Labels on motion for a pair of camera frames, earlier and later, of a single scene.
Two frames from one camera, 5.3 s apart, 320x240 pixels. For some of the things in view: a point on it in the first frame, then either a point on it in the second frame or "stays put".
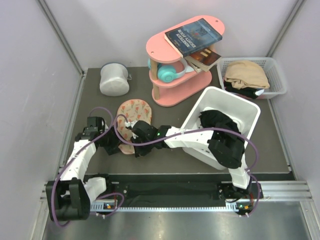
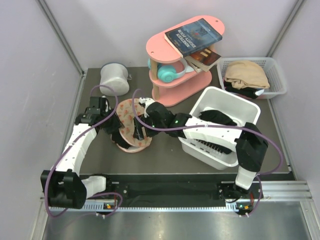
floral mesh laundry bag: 134,110 stays put
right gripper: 140,153 to 139,134
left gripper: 113,147 to 116,125
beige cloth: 242,73 stays put
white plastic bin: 244,113 stays put
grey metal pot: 114,79 stays put
